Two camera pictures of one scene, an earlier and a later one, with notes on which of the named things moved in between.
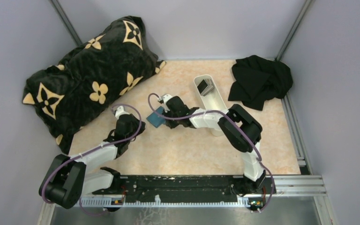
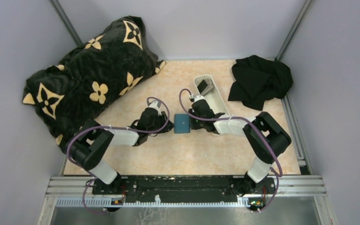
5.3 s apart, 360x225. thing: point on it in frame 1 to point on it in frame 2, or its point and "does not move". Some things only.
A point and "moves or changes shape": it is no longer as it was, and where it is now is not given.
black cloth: [258, 79] does not move
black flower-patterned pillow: [89, 83] does not move
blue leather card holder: [156, 120] moves or changes shape
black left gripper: [115, 136] to [163, 124]
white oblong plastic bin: [213, 100] does not move
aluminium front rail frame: [287, 186] does not move
